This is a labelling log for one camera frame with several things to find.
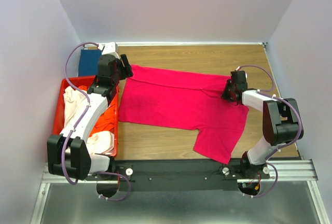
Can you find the folded blue t shirt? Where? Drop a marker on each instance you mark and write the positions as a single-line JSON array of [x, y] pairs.
[[88, 62]]

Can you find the aluminium frame rail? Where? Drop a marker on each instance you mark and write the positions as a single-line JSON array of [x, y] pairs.
[[289, 195]]

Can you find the red plastic bin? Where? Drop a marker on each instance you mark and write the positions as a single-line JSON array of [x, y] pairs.
[[83, 83]]

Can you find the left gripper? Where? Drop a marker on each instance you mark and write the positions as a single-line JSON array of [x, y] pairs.
[[127, 70]]

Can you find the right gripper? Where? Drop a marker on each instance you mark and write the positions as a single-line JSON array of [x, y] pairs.
[[224, 95]]

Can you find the orange t shirt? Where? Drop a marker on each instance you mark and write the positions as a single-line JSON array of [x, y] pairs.
[[107, 120]]

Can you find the magenta t shirt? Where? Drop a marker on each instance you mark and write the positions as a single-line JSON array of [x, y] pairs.
[[185, 100]]

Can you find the black mounting base plate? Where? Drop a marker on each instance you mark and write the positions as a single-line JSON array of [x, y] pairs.
[[180, 175]]

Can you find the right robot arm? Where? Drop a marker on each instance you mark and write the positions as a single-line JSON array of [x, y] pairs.
[[281, 122]]

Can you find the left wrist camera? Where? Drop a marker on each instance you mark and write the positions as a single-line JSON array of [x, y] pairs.
[[109, 48]]

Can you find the pale pink t shirt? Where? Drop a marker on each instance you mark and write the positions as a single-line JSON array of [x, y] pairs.
[[75, 101]]

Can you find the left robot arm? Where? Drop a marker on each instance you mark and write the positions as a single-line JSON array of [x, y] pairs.
[[67, 152]]

